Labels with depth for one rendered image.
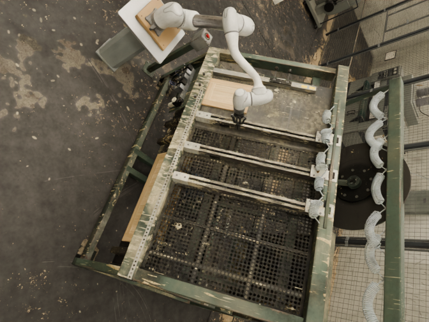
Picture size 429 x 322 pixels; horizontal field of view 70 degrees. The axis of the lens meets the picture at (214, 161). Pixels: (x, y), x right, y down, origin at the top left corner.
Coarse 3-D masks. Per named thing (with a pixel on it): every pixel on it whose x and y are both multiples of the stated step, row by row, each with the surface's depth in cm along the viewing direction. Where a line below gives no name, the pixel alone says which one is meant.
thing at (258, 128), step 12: (204, 120) 262; (216, 120) 257; (228, 120) 259; (252, 132) 258; (264, 132) 253; (276, 132) 250; (288, 132) 250; (300, 132) 249; (312, 144) 250; (336, 144) 239
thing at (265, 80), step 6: (216, 72) 288; (222, 72) 287; (228, 72) 286; (234, 72) 286; (240, 72) 286; (234, 78) 288; (240, 78) 286; (246, 78) 283; (264, 78) 282; (270, 84) 282; (276, 84) 280; (282, 84) 278; (294, 84) 277; (300, 84) 277; (300, 90) 278; (306, 90) 276; (312, 90) 274
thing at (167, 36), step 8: (152, 0) 262; (144, 8) 254; (152, 8) 261; (136, 16) 249; (144, 16) 253; (144, 24) 252; (152, 32) 258; (168, 32) 272; (176, 32) 279; (160, 40) 264; (168, 40) 270; (160, 48) 265
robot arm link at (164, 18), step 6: (162, 6) 247; (168, 6) 243; (174, 6) 242; (180, 6) 247; (156, 12) 250; (162, 12) 246; (168, 12) 243; (174, 12) 243; (180, 12) 246; (156, 18) 251; (162, 18) 248; (168, 18) 246; (174, 18) 246; (180, 18) 249; (162, 24) 253; (168, 24) 252; (174, 24) 254; (180, 24) 258
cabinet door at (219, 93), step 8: (216, 80) 285; (224, 80) 285; (208, 88) 281; (216, 88) 281; (224, 88) 281; (232, 88) 280; (248, 88) 279; (208, 96) 276; (216, 96) 276; (224, 96) 276; (232, 96) 276; (208, 104) 272; (216, 104) 272; (224, 104) 272; (232, 104) 272
